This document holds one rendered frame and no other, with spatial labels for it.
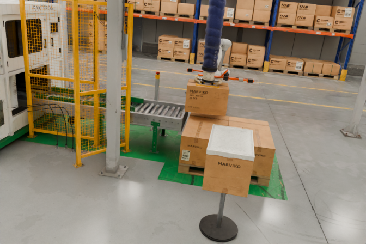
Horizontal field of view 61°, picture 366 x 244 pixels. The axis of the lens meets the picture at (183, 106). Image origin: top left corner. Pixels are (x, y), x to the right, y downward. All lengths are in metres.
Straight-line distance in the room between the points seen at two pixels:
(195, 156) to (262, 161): 0.86
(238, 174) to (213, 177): 0.22
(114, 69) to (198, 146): 1.44
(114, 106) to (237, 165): 1.76
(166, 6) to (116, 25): 8.21
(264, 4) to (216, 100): 7.53
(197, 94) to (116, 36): 1.50
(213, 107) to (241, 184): 1.92
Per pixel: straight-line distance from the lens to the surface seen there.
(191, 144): 4.08
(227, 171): 2.77
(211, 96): 4.47
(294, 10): 11.82
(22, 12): 4.93
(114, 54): 3.66
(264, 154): 4.12
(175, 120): 4.49
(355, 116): 6.81
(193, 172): 4.30
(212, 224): 3.48
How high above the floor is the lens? 2.19
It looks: 19 degrees down
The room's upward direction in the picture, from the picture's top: 5 degrees clockwise
